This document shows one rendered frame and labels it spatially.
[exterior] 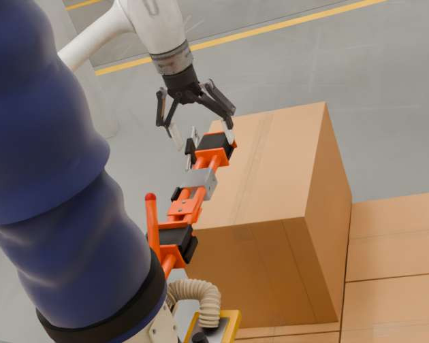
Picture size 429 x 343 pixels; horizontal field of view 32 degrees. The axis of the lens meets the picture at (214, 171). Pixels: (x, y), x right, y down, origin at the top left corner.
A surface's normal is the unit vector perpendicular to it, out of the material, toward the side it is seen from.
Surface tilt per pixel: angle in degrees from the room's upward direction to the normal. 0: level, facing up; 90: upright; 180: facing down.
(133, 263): 96
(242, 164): 0
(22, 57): 101
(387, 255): 0
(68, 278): 109
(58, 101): 80
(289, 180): 0
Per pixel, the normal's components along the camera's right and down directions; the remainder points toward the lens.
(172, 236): -0.31, -0.80
